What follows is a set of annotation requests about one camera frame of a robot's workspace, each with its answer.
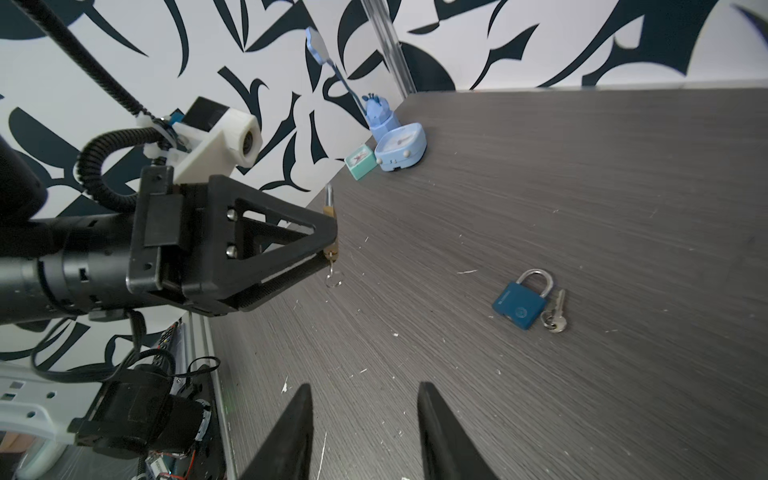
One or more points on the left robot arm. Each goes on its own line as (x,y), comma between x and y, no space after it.
(56,270)

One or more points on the green small clock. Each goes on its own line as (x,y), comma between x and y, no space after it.
(361,162)

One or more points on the light blue alarm clock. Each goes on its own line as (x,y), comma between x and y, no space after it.
(401,148)

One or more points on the blue pen holder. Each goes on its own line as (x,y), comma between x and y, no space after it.
(378,114)

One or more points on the brass padlock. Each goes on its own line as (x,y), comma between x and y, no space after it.
(334,277)

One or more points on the blue padlock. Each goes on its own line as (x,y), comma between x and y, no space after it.
(521,305)

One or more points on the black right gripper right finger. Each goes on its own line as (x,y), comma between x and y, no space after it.
(446,449)

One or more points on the blue padlock keys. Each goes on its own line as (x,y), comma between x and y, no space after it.
(552,317)

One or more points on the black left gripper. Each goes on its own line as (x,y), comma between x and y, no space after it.
(220,242)

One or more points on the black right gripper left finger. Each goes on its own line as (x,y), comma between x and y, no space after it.
(286,452)

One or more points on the green circuit board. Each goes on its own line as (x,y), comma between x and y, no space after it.
(168,466)

